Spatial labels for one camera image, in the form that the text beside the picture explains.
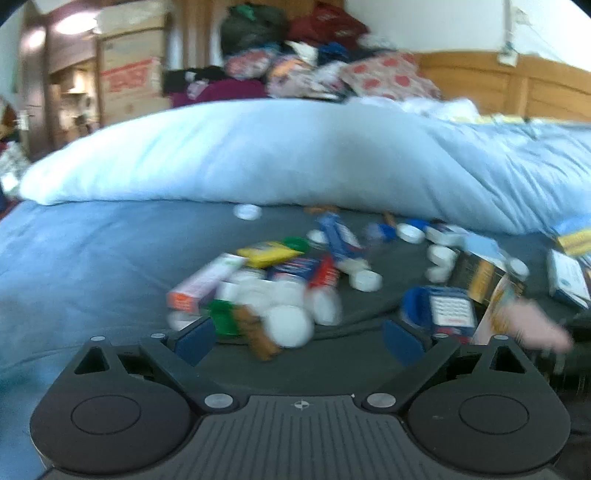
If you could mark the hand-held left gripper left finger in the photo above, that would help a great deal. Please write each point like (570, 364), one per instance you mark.
(196, 340)

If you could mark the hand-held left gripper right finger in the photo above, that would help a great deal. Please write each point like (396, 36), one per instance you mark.
(402, 342)

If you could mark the large green lid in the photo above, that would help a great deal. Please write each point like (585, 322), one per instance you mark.
(224, 318)

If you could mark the blue box with white label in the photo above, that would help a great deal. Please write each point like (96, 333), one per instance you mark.
(425, 309)

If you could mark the person's right hand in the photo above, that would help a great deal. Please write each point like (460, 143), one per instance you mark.
(535, 327)

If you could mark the white orange toothpaste box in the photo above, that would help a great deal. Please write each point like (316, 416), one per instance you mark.
(203, 281)

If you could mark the clear plastic tub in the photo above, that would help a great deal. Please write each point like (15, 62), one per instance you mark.
(249, 295)

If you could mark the large white lid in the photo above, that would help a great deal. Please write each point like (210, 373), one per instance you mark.
(286, 325)

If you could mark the orange packet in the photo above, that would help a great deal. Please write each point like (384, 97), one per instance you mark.
(494, 314)

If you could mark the black yellow packet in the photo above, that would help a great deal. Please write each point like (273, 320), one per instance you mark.
(478, 281)

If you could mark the blue cap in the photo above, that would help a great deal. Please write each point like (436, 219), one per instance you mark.
(382, 232)

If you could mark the white round container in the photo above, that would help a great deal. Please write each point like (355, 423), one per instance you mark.
(445, 236)

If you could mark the blue white medicine box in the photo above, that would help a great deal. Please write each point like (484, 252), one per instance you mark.
(341, 240)

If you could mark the grey blue blanket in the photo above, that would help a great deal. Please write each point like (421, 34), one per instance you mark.
(92, 277)

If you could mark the light blue packet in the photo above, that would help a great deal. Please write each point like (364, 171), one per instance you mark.
(485, 247)

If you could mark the small green cap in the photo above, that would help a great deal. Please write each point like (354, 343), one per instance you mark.
(295, 243)

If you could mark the white green medicine box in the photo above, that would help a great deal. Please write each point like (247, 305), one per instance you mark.
(568, 279)

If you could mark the yellow blue packet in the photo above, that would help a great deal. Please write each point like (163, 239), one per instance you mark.
(575, 240)

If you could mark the light blue duvet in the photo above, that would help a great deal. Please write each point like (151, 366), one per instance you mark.
(277, 152)

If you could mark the white bed sheet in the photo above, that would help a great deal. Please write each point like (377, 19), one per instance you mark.
(438, 108)

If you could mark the plain cardboard box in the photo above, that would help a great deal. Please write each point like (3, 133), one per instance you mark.
(134, 108)
(134, 44)

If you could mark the maroon cloth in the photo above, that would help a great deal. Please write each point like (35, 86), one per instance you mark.
(217, 92)

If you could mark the white printed bag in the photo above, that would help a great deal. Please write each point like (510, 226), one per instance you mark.
(13, 166)

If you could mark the black garment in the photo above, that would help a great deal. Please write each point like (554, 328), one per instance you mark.
(194, 78)

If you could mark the red floral pillow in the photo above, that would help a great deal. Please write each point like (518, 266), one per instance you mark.
(392, 76)

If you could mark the pink patterned cloth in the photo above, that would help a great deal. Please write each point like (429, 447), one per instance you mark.
(291, 74)

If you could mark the clear bag of colourful cloth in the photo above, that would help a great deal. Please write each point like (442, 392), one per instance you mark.
(249, 62)

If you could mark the wooden headboard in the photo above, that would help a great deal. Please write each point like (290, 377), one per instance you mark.
(531, 87)

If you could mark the dark blue garment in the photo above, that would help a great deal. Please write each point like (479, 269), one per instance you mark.
(334, 54)

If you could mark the dark wooden door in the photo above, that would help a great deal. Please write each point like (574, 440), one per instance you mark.
(34, 92)

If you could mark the black plastic bag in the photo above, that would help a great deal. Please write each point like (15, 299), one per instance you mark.
(254, 27)

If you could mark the dark red garment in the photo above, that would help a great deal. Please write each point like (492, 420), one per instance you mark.
(330, 25)

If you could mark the white cardboard box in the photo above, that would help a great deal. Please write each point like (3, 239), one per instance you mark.
(134, 16)

